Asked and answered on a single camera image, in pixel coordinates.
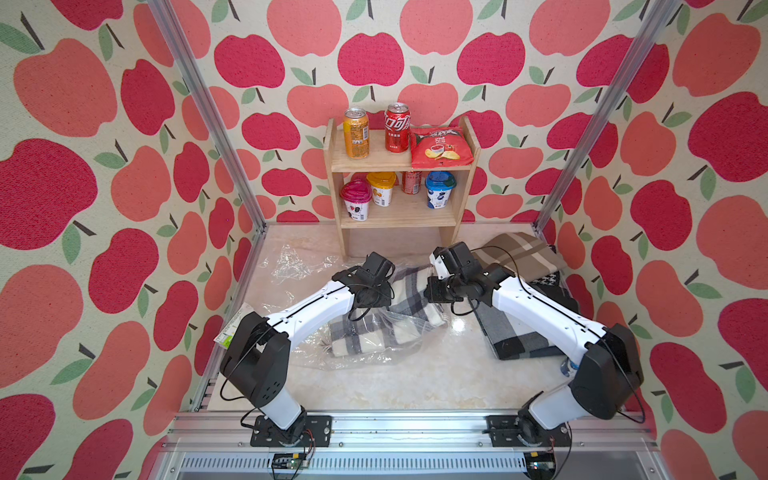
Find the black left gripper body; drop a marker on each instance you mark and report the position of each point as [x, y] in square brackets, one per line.
[383, 294]

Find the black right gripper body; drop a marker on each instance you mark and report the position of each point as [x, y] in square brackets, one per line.
[446, 289]

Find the clear plastic vacuum bag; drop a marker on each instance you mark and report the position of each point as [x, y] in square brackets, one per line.
[311, 349]

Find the white grey plaid scarf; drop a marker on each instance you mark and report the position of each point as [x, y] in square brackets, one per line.
[400, 326]

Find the brown beige plaid scarf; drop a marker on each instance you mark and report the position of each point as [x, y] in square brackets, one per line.
[531, 257]

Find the black grey striped scarf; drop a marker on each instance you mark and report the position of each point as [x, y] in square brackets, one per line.
[510, 338]

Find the black white houndstooth scarf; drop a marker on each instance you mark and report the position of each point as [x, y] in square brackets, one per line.
[549, 280]

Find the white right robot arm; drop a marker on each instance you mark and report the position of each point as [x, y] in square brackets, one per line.
[608, 370]

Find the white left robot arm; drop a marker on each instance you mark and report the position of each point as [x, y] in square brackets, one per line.
[257, 358]

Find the red chips bag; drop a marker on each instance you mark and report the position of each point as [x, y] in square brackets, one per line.
[438, 147]

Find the wooden two-tier shelf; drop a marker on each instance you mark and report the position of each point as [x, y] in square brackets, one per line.
[407, 224]

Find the pink lid cup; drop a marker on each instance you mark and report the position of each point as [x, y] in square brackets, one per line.
[357, 195]

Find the yellow lid cup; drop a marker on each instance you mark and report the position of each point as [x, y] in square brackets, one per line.
[382, 185]

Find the blue lid cup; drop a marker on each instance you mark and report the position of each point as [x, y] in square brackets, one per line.
[439, 186]

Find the small red can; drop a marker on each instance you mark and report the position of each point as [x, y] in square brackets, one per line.
[411, 181]

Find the blue round object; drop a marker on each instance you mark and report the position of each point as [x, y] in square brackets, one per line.
[568, 368]

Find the orange drink can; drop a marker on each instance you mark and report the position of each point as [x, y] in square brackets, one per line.
[356, 133]

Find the red cola can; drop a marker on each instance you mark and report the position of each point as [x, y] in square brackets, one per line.
[397, 127]

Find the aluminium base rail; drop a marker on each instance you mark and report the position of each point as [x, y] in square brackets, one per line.
[393, 444]

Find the aluminium frame post left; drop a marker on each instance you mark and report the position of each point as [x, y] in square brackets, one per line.
[174, 36]

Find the aluminium frame post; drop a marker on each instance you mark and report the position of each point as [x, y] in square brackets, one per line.
[174, 36]
[660, 15]

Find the aluminium frame post right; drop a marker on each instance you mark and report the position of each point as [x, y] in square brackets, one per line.
[660, 15]

